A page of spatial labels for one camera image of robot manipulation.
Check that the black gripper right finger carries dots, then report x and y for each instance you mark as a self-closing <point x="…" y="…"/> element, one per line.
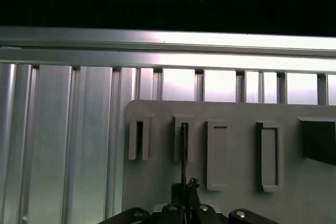
<point x="195" y="208"/>

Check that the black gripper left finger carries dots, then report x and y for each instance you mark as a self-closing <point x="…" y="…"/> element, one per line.
<point x="176" y="208"/>

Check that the dark RAM stick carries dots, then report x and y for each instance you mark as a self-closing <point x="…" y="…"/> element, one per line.
<point x="184" y="142"/>

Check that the grey parts rack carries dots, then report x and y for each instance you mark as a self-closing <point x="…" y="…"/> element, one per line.
<point x="162" y="182"/>

